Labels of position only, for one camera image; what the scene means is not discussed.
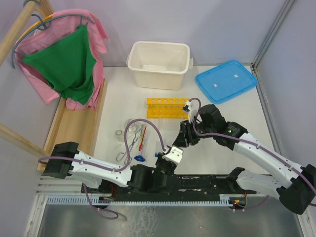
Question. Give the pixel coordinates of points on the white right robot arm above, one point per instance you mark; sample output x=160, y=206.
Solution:
x=292, y=184

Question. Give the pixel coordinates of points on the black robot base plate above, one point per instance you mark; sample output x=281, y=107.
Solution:
x=167, y=181

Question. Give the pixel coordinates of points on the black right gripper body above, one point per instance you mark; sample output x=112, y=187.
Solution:
x=187, y=127

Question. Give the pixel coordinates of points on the grey slotted cable duct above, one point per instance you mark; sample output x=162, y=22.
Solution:
x=104, y=199

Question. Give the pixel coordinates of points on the blue plastic bin lid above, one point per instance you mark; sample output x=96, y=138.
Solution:
x=225, y=82

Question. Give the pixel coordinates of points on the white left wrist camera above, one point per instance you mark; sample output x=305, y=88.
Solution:
x=174, y=155

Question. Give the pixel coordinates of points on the aluminium frame post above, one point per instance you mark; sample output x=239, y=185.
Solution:
x=273, y=32

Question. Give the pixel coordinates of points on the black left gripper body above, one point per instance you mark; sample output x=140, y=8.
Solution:
x=163, y=167

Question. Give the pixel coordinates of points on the red orange stirring rod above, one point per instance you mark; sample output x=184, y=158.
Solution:
x=142, y=139

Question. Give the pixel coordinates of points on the yellow clothes hanger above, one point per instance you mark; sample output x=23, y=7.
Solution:
x=41, y=19

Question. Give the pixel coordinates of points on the small green circuit board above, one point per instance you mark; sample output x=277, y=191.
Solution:
x=240, y=203

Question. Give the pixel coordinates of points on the yellow test tube rack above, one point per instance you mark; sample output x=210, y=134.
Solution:
x=166, y=108

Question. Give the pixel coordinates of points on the small glass beaker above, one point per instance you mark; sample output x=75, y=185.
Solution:
x=119, y=134

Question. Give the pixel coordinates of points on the green shirt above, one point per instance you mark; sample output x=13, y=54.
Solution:
x=74, y=83

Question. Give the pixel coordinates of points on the metal crucible tongs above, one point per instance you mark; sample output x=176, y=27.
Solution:
x=135, y=137

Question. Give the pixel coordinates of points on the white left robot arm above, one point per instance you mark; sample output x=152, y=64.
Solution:
x=67, y=160

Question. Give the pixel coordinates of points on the grey clothes hanger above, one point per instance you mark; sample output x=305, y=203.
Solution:
x=49, y=22

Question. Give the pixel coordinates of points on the wooden clothes rack frame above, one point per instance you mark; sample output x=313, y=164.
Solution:
x=78, y=126

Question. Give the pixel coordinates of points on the small glass flask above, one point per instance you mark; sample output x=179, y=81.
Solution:
x=134, y=127

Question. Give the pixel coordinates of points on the white plastic storage bin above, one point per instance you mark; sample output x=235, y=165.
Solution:
x=159, y=65

